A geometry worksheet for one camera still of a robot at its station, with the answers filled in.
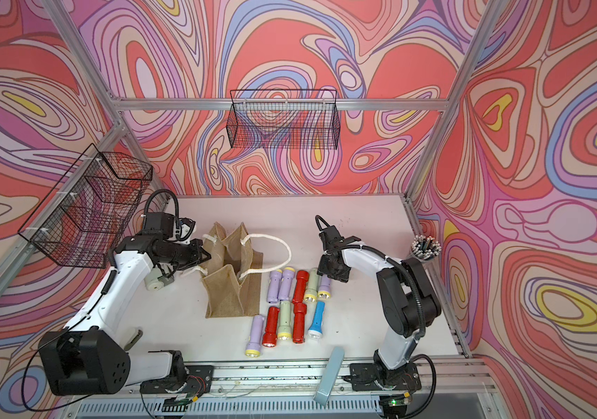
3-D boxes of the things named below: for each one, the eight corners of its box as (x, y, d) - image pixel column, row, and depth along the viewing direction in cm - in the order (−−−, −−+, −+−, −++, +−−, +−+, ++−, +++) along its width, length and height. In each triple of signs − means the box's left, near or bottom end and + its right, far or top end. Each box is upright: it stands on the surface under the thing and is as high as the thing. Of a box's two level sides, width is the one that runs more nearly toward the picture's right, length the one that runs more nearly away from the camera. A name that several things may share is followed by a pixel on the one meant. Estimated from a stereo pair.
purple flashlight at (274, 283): (267, 302, 90) (266, 298, 87) (270, 274, 97) (269, 270, 94) (281, 302, 90) (280, 298, 87) (282, 274, 97) (282, 270, 94)
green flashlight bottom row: (278, 339, 81) (277, 338, 79) (280, 303, 88) (279, 300, 87) (290, 340, 81) (290, 338, 79) (291, 303, 88) (291, 300, 87)
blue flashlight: (306, 337, 82) (306, 335, 80) (316, 303, 89) (317, 300, 87) (319, 342, 81) (320, 340, 79) (328, 307, 88) (329, 304, 86)
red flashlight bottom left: (262, 347, 80) (261, 345, 79) (268, 308, 88) (268, 306, 86) (275, 348, 80) (275, 346, 78) (280, 310, 88) (280, 307, 86)
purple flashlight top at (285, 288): (278, 300, 89) (277, 297, 87) (284, 269, 96) (283, 266, 95) (290, 301, 88) (289, 299, 87) (295, 271, 96) (295, 268, 94)
